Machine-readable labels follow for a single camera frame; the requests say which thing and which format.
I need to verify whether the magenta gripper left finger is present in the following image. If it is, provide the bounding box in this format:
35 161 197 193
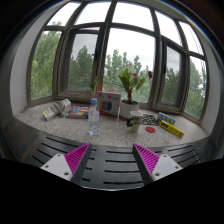
42 143 91 184

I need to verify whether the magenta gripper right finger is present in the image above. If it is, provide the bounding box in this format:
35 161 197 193
132 143 182 185

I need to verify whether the clear plastic water bottle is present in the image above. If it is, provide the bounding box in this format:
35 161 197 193
88 98 100 135

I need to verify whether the red round coaster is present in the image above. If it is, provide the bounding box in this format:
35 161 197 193
145 126 156 133

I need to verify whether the yellow rectangular box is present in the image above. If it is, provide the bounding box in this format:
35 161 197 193
160 120 184 138

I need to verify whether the black white patterned mat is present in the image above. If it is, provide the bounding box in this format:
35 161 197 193
141 114 160 126

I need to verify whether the light blue patterned box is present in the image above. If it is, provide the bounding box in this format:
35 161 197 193
157 112 176 125

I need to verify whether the dark flat book box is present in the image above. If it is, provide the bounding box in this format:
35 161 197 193
66 106 89 119

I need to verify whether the white flower pot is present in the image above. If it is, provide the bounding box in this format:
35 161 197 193
119 100 139 120

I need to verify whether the orange and white box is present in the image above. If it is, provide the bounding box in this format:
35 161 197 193
97 91 121 117

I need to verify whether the small green plant sprig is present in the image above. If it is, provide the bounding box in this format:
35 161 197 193
89 76 100 96

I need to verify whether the green plant with red flowers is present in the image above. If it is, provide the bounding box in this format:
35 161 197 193
119 69 152 104

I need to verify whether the white mug with black handle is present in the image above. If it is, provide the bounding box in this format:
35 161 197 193
126 111 143 133

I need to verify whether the brown window frame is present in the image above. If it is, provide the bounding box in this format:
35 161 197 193
27 0 208 122

